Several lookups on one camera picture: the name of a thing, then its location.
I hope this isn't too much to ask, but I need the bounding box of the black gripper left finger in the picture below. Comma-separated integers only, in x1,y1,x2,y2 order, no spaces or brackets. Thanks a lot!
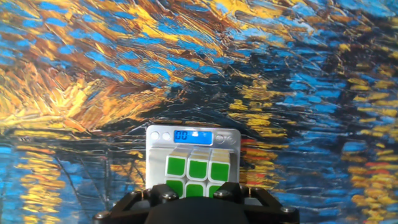
93,183,182,224

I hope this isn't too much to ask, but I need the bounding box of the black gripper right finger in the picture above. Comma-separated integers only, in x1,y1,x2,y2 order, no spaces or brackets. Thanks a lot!
213,182,301,224

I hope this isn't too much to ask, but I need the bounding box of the green white red Rubik's cube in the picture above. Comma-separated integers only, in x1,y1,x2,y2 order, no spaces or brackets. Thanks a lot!
164,147,231,198

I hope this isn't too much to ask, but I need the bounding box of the silver digital pocket scale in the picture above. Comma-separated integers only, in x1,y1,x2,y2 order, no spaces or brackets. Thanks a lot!
145,124,242,191

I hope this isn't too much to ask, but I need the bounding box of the blue starry night painted cloth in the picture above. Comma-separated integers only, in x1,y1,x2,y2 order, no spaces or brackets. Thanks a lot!
0,0,398,224

